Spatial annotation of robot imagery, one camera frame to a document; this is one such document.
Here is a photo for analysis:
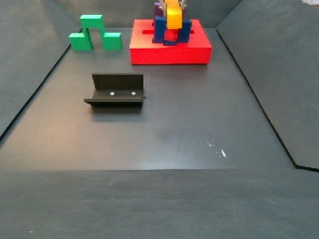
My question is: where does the black angled holder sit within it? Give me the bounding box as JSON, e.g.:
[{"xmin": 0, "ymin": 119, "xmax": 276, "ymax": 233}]
[{"xmin": 83, "ymin": 73, "xmax": 144, "ymax": 106}]

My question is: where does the green arch-shaped block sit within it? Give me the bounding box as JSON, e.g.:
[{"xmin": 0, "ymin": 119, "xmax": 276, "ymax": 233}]
[{"xmin": 67, "ymin": 14, "xmax": 121, "ymax": 51}]

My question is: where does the purple U-shaped block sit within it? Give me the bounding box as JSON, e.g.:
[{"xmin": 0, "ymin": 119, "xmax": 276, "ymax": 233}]
[{"xmin": 154, "ymin": 0, "xmax": 186, "ymax": 16}]

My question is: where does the blue U-shaped block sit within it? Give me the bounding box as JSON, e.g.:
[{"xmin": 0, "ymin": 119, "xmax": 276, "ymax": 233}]
[{"xmin": 152, "ymin": 17, "xmax": 192, "ymax": 46}]

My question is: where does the yellow rectangular block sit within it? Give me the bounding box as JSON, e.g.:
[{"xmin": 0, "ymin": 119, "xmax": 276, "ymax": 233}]
[{"xmin": 164, "ymin": 0, "xmax": 181, "ymax": 30}]

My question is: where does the red slotted board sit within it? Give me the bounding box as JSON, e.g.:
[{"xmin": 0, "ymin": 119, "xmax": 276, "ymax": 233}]
[{"xmin": 129, "ymin": 20, "xmax": 213, "ymax": 64}]

